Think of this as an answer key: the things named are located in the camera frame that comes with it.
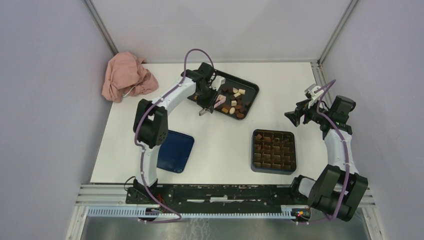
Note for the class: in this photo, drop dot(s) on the pink cat paw tongs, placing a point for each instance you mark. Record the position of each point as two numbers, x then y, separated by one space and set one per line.
219 101

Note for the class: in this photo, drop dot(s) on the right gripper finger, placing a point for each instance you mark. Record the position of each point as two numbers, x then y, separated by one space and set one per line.
300 106
294 117

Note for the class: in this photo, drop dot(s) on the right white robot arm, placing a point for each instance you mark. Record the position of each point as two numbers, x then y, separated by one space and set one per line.
339 189

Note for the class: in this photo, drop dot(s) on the white oval chocolate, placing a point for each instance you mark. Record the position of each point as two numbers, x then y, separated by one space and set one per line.
232 110

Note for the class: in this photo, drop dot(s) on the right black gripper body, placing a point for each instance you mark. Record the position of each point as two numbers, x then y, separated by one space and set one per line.
312 114

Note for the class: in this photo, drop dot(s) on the pink cloth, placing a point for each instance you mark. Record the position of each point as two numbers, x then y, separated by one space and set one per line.
126 76

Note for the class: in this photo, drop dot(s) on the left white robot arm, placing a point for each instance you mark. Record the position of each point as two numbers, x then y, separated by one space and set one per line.
151 126

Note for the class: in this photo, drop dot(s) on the blue tin lid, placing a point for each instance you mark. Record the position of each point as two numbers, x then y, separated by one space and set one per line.
175 151

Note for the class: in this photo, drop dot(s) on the black chocolate tray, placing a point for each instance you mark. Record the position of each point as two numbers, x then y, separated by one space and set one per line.
227 85

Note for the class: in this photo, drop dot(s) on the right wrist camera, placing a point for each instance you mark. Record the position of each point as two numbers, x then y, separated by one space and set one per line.
313 93

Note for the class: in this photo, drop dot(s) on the blue chocolate box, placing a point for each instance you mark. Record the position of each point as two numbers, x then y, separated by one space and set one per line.
276 157

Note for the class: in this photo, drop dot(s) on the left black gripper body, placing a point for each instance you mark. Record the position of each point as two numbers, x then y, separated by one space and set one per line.
206 97

